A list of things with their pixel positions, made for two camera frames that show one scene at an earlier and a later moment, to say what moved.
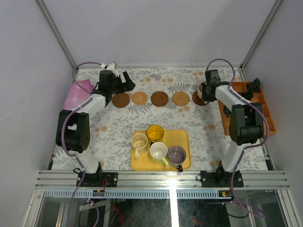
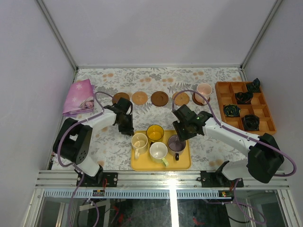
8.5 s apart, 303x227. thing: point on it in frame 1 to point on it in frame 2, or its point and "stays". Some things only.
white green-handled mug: (158, 152) stays
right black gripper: (204, 98) to (177, 125)
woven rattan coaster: (180, 98) stays
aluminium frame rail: (161, 179) stays
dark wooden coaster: (120, 100) stays
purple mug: (176, 154) to (176, 147)
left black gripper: (123, 82) to (126, 125)
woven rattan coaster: (139, 98) stays
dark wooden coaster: (159, 99) stays
